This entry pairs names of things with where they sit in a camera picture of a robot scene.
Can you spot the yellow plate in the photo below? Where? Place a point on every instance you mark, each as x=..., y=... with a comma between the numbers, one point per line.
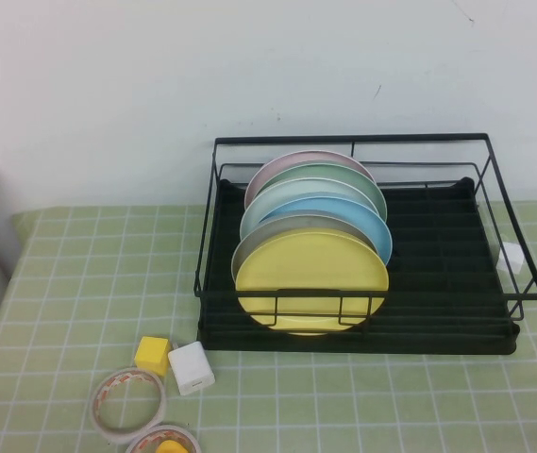
x=310, y=264

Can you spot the grey plate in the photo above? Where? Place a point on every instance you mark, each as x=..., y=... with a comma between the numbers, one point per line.
x=268, y=231

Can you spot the pale mint plate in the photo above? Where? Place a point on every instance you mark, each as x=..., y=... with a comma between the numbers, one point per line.
x=273, y=198

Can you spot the pink plate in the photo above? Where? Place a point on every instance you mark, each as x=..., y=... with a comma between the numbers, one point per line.
x=273, y=167

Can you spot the green plate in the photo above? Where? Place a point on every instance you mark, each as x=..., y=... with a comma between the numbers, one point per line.
x=343, y=181

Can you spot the blue plate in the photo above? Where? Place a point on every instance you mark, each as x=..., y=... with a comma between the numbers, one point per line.
x=357, y=222

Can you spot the white charger block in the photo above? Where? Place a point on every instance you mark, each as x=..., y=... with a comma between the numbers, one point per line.
x=190, y=370

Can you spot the yellow cube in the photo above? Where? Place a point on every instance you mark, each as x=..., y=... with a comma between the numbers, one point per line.
x=151, y=356

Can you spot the green checked tablecloth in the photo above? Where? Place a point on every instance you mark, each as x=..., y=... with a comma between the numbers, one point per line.
x=84, y=283

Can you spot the large clear tape roll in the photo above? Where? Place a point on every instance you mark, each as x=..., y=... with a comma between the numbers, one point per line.
x=160, y=406

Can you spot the small clear tape roll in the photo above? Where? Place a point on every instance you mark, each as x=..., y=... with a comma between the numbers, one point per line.
x=173, y=428

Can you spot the small yellow toy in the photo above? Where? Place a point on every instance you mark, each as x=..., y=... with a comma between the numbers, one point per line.
x=171, y=447

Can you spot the small white block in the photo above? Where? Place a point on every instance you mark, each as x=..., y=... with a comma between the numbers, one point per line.
x=512, y=257

